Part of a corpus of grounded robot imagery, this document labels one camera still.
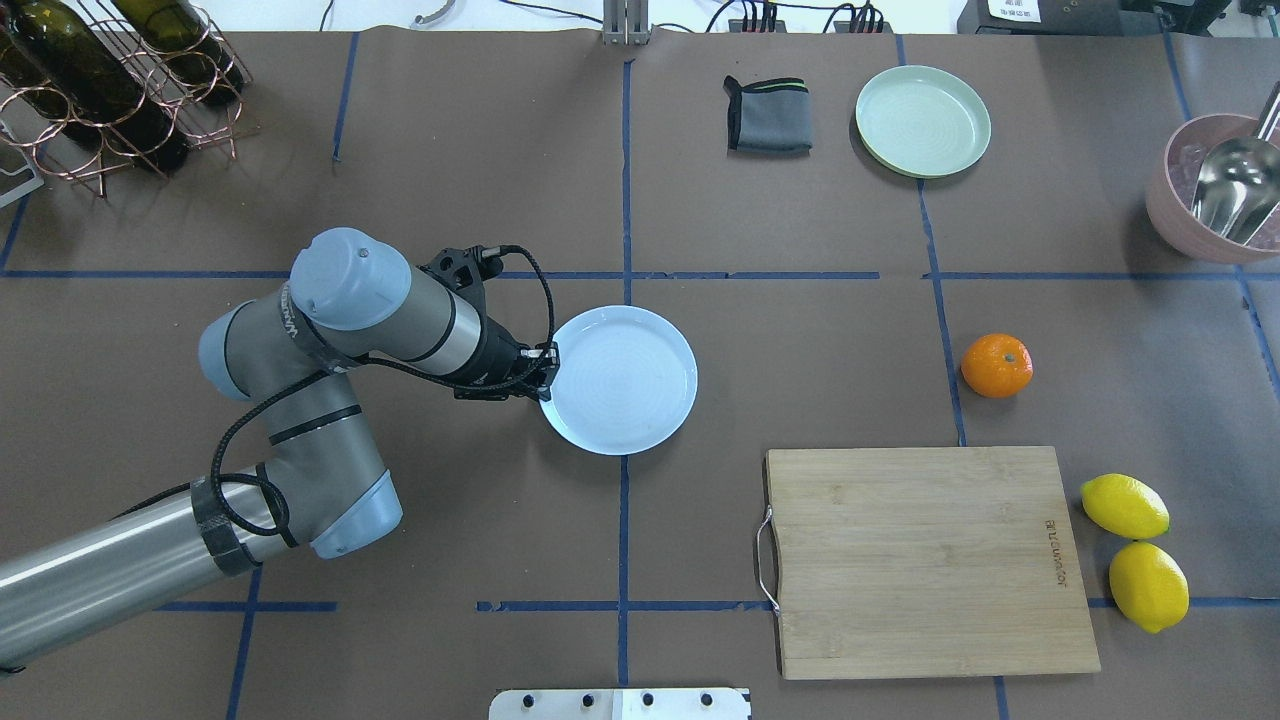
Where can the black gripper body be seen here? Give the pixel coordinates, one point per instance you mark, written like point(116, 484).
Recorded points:
point(497, 358)

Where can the orange fruit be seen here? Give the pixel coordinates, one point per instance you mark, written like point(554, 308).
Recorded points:
point(997, 365)

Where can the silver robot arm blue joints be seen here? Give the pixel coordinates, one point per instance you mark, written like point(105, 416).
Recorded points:
point(300, 467)

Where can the light blue plate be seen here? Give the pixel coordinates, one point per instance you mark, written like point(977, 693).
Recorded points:
point(627, 380)

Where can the metal mounting plate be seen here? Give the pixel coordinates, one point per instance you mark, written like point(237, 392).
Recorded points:
point(623, 703)

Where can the light green plate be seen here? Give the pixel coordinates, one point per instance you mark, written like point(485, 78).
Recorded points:
point(922, 122)

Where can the folded grey cloth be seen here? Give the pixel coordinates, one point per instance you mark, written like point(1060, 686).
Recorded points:
point(771, 117)

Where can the bamboo cutting board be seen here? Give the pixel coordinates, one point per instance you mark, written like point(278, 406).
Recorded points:
point(926, 562)

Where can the dark wine bottle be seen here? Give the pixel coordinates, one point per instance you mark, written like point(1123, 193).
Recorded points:
point(82, 67)
point(19, 73)
point(188, 47)

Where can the upper yellow lemon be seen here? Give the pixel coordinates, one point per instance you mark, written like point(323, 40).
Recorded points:
point(1125, 506)

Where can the yellow lemon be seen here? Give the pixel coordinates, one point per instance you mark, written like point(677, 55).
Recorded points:
point(1125, 506)
point(1148, 587)

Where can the lower yellow lemon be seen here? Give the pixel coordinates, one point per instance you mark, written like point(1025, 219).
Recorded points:
point(1148, 587)

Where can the pink bowl with ice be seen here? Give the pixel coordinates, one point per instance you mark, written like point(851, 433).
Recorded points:
point(1171, 189)

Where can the metal scoop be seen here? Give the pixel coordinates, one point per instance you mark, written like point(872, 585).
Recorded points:
point(1238, 182)

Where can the aluminium frame post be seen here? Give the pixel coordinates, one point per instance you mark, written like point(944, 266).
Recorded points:
point(626, 23)

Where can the copper wire bottle rack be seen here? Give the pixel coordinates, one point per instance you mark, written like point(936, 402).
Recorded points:
point(74, 151)

